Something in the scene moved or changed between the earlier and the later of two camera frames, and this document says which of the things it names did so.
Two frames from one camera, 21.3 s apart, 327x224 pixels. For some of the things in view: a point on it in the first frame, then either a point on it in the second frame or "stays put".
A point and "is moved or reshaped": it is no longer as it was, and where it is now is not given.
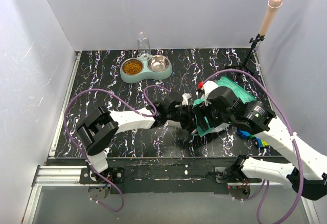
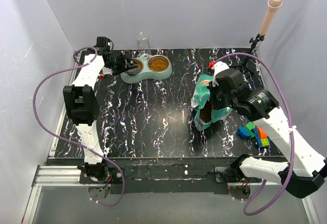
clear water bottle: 143,45 stays put
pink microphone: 274,3 stays put
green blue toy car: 246,134 stays put
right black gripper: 201,111 to 215,105
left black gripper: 190,124 to 124,61
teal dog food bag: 232,84 is moved or reshaped
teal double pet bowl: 136,69 stays put
